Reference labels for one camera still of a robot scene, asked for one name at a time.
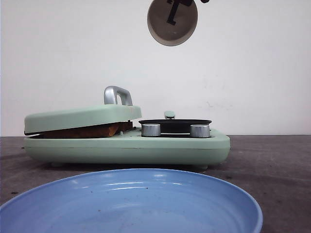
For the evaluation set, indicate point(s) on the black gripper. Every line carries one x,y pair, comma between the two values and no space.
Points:
174,8

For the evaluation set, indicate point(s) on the beige ceramic bowl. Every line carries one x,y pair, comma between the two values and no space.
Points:
167,34

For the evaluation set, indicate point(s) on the white bread slice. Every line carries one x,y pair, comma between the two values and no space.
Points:
97,131

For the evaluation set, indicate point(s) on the mint green sandwich maker lid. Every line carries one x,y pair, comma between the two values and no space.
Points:
117,107

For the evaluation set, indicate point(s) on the mint green breakfast maker base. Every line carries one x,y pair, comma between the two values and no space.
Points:
132,148

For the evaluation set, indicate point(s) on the black round frying pan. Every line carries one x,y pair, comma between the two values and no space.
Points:
175,125

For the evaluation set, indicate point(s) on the left silver control knob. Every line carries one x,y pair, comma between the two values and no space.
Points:
150,130

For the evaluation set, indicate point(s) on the silver control knob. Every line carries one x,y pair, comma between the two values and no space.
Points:
199,131
150,130

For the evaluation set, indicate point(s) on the right silver control knob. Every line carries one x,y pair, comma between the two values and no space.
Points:
199,131

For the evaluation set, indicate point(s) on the blue round plate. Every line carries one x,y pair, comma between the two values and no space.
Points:
133,201

